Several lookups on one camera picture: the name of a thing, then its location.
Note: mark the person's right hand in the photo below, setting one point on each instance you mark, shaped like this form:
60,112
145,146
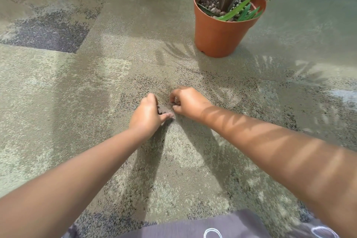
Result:
192,104

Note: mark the person's left hand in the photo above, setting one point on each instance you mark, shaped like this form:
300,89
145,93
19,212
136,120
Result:
146,119

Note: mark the brown clay pebbles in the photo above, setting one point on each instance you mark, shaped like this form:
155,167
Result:
164,111

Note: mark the terracotta plastic plant pot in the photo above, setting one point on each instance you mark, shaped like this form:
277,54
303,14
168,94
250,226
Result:
214,39

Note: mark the narrow dark green leaf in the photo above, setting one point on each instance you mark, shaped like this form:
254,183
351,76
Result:
206,10

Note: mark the long light green leaf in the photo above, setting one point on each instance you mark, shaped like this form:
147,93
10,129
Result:
231,13

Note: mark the split green leaf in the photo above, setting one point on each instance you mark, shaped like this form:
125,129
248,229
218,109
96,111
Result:
249,14

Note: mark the person's left forearm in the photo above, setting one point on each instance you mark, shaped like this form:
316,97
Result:
55,196

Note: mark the person's right forearm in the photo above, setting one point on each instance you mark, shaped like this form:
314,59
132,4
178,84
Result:
293,162

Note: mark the bed of brown clay pebbles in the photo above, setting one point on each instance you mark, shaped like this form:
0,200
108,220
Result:
212,3

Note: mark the grey patterned trousers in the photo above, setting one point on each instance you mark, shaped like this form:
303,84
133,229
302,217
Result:
181,228

